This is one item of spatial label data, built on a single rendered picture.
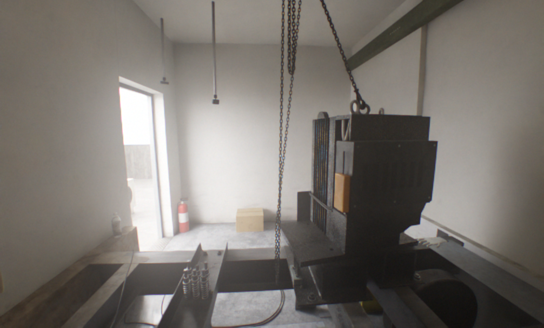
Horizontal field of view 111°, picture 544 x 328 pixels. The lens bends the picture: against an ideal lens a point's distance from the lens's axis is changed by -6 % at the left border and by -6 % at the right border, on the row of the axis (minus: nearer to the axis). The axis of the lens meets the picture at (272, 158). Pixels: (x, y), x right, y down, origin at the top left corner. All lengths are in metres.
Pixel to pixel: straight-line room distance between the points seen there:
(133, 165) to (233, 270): 6.83
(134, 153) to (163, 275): 6.52
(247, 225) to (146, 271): 1.77
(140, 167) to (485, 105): 8.01
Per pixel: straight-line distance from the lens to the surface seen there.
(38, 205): 1.74
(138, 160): 8.02
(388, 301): 1.56
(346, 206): 0.93
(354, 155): 0.88
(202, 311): 1.25
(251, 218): 3.22
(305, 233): 1.35
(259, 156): 3.32
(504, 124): 1.97
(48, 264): 1.86
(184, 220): 3.45
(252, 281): 1.73
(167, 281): 1.84
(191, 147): 3.47
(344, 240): 1.17
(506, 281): 1.90
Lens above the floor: 1.53
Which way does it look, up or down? 7 degrees down
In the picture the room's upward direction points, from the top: straight up
